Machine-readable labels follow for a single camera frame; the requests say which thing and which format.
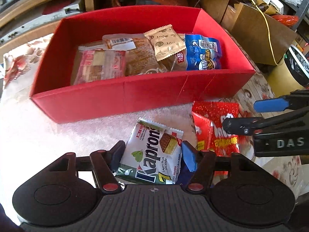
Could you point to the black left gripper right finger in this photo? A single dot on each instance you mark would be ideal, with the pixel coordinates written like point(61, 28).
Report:
point(201, 165)

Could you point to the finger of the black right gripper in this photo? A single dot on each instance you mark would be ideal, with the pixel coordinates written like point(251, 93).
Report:
point(278, 125)
point(295, 100)

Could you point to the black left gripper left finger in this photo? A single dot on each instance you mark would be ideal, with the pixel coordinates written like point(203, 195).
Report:
point(105, 163)

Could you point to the red Trolli gummy bag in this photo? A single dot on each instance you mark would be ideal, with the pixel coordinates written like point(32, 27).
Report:
point(208, 119)

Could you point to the green white Kaprons wafer pack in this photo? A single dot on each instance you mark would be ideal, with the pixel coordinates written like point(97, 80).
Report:
point(152, 155)

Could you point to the blue snack packet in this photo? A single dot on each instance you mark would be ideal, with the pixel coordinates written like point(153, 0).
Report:
point(202, 53)

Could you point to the red clear cake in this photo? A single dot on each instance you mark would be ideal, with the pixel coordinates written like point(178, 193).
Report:
point(96, 63)

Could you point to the orange spicy snack packet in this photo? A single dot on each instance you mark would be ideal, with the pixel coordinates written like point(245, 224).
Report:
point(139, 53)

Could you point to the gold foil snack packet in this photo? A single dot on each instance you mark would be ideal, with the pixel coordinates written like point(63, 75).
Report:
point(165, 41)

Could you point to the clear white pastry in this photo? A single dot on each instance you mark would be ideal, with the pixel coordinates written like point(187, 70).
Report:
point(176, 62)

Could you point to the dark blue snack pouch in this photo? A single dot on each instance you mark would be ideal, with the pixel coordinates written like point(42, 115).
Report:
point(184, 175)

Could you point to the yellow bin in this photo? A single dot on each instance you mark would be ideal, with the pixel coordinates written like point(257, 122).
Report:
point(291, 74)

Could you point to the brown cardboard box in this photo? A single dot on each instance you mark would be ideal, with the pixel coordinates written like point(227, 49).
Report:
point(263, 38)

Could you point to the red plastic bag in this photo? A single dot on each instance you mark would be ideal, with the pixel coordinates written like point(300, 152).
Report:
point(287, 20)

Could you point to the red cardboard box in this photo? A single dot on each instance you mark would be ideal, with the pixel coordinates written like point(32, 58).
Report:
point(63, 102)

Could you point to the silver media player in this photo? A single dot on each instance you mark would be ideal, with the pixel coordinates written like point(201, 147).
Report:
point(38, 17)

